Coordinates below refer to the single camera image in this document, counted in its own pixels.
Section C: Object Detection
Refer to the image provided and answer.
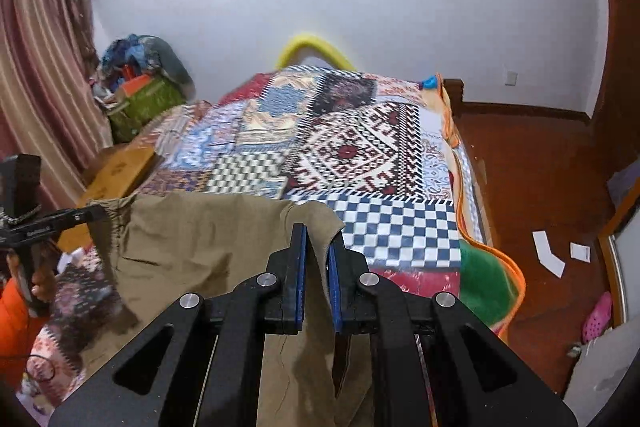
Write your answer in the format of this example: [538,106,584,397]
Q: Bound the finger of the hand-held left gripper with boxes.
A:
[50,204,108,233]

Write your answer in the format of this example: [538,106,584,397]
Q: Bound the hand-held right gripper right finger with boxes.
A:
[327,232,578,427]

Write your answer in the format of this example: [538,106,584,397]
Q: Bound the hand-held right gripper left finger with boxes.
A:
[47,223,308,427]

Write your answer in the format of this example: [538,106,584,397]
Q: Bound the khaki pants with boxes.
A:
[80,193,376,427]

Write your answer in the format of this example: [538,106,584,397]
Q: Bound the person's left hand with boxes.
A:
[30,249,57,303]

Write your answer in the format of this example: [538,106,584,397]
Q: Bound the brown cardboard box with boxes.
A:
[82,147,161,208]

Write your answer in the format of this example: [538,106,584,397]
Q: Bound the striped pink curtain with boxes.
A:
[0,0,113,208]

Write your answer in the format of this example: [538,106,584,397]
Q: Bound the patchwork printed blanket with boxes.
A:
[20,64,493,413]

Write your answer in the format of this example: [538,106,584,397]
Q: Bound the green patterned box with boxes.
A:
[107,77,186,142]

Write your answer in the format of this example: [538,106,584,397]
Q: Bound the orange box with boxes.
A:
[122,76,153,98]

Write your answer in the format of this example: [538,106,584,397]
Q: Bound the multicolour fleece blanket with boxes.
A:
[420,74,526,343]

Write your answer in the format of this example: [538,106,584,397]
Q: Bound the pile of clothes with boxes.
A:
[92,34,193,100]

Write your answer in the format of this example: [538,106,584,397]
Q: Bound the yellow foam tube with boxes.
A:
[276,34,357,70]

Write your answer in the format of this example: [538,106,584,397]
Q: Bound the pink slipper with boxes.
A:
[581,291,613,344]

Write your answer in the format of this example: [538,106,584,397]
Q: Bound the grey cloth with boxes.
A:
[562,317,636,408]

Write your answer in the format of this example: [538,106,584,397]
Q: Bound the wooden framed mirror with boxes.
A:
[597,202,640,328]

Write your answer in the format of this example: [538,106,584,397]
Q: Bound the pale plastic bag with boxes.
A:
[607,157,640,212]

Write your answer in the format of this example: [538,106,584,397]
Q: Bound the brown wooden panel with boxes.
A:
[590,0,640,168]

